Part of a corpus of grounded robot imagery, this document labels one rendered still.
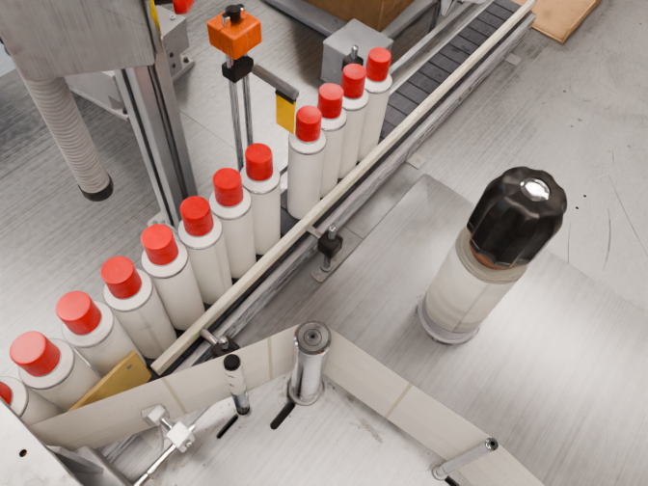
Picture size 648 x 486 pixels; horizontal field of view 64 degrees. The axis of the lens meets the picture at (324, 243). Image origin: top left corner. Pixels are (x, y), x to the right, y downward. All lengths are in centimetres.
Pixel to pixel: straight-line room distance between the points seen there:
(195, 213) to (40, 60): 23
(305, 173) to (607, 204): 59
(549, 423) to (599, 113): 69
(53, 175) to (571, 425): 88
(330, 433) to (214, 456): 14
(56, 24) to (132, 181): 57
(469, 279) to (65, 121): 44
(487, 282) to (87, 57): 44
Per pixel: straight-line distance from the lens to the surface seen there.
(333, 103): 70
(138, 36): 41
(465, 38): 120
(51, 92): 51
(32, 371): 57
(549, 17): 143
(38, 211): 97
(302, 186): 74
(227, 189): 60
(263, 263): 73
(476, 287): 62
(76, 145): 56
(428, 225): 84
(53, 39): 42
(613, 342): 86
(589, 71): 132
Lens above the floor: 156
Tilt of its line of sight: 58 degrees down
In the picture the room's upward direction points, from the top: 8 degrees clockwise
